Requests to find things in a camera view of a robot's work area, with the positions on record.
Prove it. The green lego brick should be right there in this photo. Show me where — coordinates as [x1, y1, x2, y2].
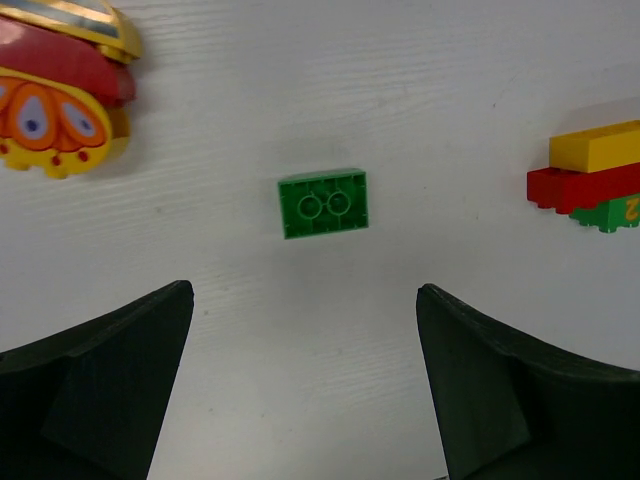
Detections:
[277, 168, 369, 240]

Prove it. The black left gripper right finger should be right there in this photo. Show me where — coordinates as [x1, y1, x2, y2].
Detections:
[416, 284, 639, 479]

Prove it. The yellow long lego brick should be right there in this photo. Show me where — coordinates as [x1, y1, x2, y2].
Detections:
[549, 120, 639, 173]

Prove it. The yellow striped curved lego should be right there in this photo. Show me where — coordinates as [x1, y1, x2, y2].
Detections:
[1, 0, 143, 64]

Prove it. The red long lego brick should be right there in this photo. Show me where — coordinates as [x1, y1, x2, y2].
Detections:
[526, 163, 639, 215]

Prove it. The yellow butterfly print lego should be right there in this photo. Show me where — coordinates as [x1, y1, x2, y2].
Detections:
[1, 67, 131, 179]

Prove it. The green number two lego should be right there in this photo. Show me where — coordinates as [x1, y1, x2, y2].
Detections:
[569, 194, 639, 233]

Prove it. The red curved lego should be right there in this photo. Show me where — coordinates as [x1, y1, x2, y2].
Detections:
[1, 17, 136, 106]

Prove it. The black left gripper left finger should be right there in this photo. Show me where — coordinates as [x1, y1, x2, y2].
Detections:
[1, 280, 194, 479]

